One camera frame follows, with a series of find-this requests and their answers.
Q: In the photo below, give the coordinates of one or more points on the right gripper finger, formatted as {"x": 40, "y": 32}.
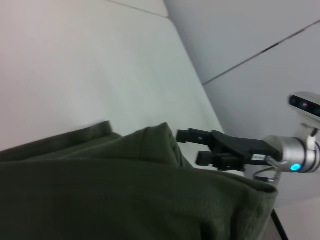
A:
{"x": 220, "y": 161}
{"x": 195, "y": 136}

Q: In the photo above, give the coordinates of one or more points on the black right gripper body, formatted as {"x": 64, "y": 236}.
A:
{"x": 240, "y": 150}

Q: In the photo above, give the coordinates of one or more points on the dark green printed t-shirt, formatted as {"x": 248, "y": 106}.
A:
{"x": 125, "y": 187}

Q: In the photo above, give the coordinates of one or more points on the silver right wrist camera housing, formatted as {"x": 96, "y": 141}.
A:
{"x": 307, "y": 110}

